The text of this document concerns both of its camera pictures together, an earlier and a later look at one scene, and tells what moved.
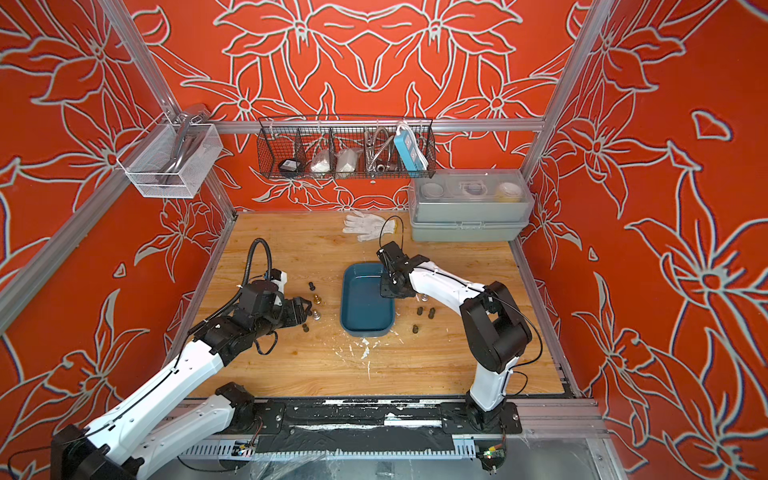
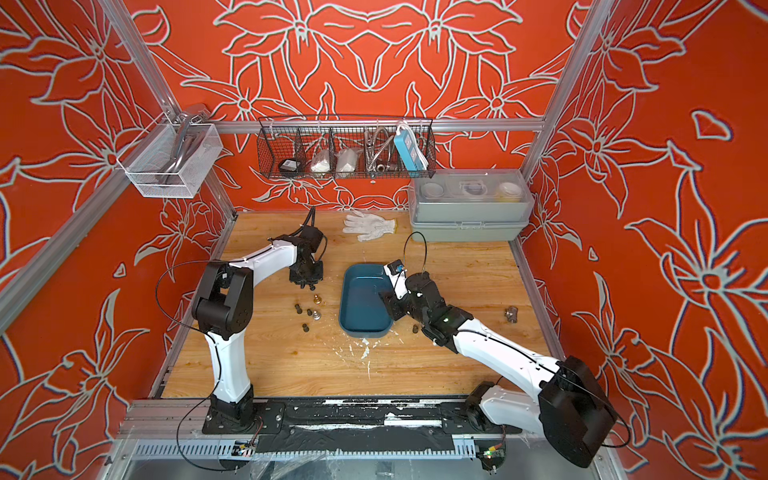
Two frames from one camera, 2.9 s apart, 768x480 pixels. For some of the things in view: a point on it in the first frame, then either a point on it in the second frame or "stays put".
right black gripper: x=384 y=290 → x=392 y=303
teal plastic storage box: x=363 y=311 stays put
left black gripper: x=296 y=311 → x=315 y=279
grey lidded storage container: x=470 y=205 stays put
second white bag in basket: x=347 y=160 stays put
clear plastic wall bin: x=170 y=160 stays put
